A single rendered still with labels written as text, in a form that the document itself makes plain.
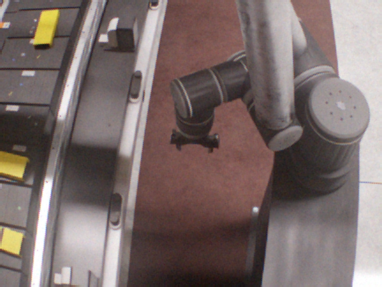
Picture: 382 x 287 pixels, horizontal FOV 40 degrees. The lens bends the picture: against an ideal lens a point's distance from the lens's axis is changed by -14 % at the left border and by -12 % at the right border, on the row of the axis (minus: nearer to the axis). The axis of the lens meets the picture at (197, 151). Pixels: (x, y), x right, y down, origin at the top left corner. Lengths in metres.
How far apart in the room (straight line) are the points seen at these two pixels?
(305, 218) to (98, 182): 0.66
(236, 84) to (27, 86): 0.75
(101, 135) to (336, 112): 0.79
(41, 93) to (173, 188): 1.09
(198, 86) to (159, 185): 1.31
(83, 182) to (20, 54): 0.54
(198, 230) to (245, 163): 0.40
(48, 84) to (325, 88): 0.91
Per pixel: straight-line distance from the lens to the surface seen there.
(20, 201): 1.77
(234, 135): 2.89
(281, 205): 1.81
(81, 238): 1.82
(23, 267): 1.72
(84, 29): 2.05
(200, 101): 1.53
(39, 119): 1.87
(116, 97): 2.00
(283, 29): 1.09
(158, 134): 2.90
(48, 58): 1.99
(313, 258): 1.77
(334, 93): 1.59
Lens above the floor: 2.59
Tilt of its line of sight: 65 degrees down
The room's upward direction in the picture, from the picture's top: 1 degrees clockwise
